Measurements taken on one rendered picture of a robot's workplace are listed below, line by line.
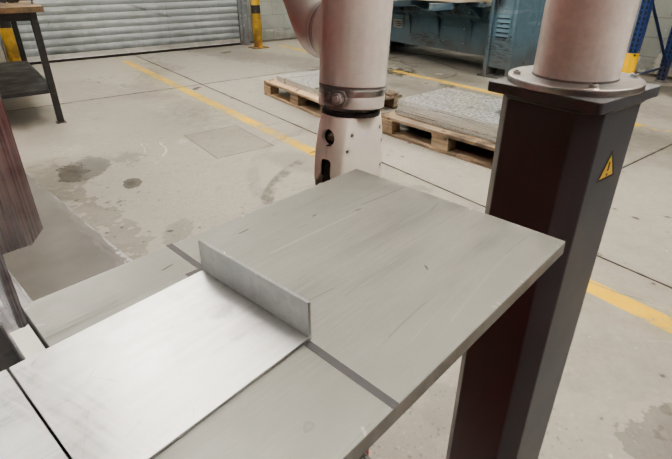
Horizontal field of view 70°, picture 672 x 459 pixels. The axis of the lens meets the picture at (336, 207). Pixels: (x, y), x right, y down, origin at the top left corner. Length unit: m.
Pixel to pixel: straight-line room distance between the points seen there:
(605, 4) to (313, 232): 0.56
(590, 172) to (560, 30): 0.21
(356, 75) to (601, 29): 0.35
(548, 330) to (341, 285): 0.69
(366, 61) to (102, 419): 0.46
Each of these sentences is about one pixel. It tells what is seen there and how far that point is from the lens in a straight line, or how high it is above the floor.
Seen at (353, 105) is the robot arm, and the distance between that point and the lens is 0.58.
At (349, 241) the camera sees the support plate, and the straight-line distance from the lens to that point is 0.31.
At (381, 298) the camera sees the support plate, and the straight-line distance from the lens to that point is 0.26.
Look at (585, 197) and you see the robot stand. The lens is 0.80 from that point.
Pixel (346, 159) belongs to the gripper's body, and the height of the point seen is 0.95.
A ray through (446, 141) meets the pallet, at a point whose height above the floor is 0.09.
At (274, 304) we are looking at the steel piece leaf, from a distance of 0.24.
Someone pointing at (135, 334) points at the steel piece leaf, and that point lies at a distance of 0.25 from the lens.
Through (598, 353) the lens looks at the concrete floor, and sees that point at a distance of 1.89.
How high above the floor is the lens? 1.16
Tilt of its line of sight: 27 degrees down
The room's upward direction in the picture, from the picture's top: straight up
